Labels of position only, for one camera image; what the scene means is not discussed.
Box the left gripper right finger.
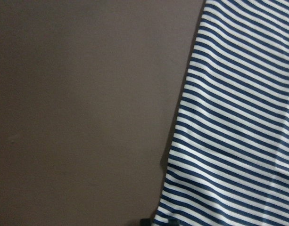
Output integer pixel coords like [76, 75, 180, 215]
[168, 219, 180, 226]

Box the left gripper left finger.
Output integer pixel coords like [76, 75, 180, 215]
[140, 218, 151, 226]

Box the striped polo shirt white collar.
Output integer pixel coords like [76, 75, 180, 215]
[153, 0, 289, 226]

